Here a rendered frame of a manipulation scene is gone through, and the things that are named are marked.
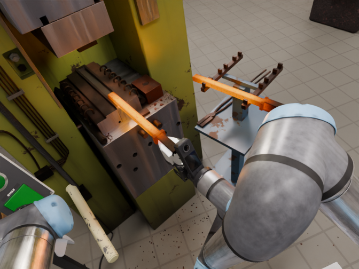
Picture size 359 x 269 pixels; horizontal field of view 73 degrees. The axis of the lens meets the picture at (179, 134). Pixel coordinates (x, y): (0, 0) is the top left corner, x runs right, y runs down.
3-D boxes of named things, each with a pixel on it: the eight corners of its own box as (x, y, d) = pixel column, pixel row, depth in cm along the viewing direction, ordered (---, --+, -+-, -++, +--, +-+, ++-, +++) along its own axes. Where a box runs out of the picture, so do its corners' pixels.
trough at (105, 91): (128, 103, 100) (127, 100, 98) (117, 109, 98) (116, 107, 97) (85, 66, 124) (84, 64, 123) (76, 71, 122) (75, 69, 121)
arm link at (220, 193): (236, 232, 64) (236, 220, 58) (207, 205, 71) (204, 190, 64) (255, 213, 67) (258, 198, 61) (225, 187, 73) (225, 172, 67)
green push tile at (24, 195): (44, 197, 76) (23, 183, 73) (26, 219, 72) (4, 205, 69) (42, 197, 78) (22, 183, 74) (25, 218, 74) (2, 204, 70)
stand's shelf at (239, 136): (285, 107, 131) (285, 104, 129) (244, 156, 114) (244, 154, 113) (236, 88, 146) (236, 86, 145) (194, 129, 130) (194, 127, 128)
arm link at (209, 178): (204, 190, 65) (226, 171, 67) (193, 180, 67) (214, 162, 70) (207, 203, 70) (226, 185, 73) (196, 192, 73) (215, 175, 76)
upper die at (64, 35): (114, 31, 80) (103, 0, 73) (58, 58, 73) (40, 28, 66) (67, 4, 104) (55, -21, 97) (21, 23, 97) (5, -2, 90)
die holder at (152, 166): (188, 156, 141) (176, 98, 108) (134, 199, 128) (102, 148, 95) (136, 112, 173) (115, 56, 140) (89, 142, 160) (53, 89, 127)
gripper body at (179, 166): (172, 172, 81) (197, 195, 74) (167, 156, 74) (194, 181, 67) (189, 158, 83) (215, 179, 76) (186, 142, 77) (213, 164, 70)
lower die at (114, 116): (142, 109, 106) (137, 94, 100) (103, 135, 100) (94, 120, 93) (99, 73, 131) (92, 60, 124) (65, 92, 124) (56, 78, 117)
